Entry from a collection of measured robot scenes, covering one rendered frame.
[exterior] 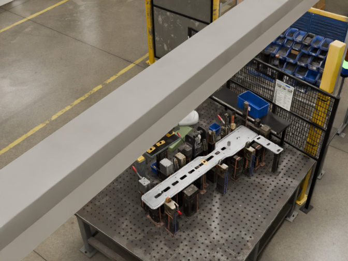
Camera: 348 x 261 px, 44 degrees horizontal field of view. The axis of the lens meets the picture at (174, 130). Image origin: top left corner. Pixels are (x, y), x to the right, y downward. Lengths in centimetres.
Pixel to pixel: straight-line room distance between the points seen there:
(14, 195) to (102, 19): 808
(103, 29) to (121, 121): 759
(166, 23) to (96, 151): 592
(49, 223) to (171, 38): 602
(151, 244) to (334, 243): 203
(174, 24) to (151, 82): 562
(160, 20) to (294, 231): 366
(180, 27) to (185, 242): 361
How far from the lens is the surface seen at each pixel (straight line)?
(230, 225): 399
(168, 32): 673
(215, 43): 112
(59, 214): 84
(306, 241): 489
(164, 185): 386
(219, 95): 482
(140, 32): 823
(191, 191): 378
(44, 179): 79
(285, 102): 447
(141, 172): 397
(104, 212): 412
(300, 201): 519
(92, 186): 87
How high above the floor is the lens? 389
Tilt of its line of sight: 41 degrees down
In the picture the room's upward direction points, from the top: 2 degrees counter-clockwise
